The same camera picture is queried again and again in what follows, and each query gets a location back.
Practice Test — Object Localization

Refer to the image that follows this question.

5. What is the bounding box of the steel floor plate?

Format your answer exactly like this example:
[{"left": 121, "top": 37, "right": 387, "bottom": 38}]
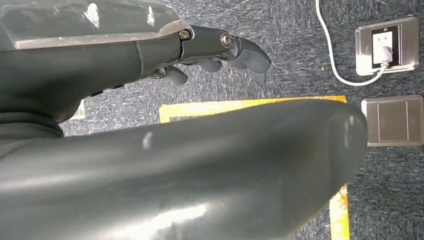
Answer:
[{"left": 68, "top": 99, "right": 87, "bottom": 121}]

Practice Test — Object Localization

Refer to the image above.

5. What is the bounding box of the ribbed grey left arm sleeve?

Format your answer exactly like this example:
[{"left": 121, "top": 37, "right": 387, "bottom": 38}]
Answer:
[{"left": 0, "top": 111, "right": 64, "bottom": 157}]

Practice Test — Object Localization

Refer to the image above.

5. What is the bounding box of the closed steel floor socket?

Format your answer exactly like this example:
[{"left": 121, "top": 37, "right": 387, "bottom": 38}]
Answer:
[{"left": 360, "top": 94, "right": 424, "bottom": 148}]

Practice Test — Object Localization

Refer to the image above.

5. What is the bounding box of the white power plug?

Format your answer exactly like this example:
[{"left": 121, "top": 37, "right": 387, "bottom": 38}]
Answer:
[{"left": 380, "top": 45, "right": 394, "bottom": 66}]

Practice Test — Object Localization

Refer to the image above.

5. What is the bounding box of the open steel floor socket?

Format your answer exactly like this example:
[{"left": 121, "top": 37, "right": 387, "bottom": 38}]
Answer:
[{"left": 355, "top": 14, "right": 421, "bottom": 77}]

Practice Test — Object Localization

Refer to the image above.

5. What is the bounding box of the yellow floor tape frame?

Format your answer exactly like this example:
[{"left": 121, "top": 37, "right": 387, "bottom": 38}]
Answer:
[{"left": 158, "top": 95, "right": 351, "bottom": 240}]

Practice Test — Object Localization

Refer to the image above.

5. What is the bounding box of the white power cable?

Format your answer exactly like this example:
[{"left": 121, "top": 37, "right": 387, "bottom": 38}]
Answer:
[{"left": 314, "top": 0, "right": 389, "bottom": 88}]

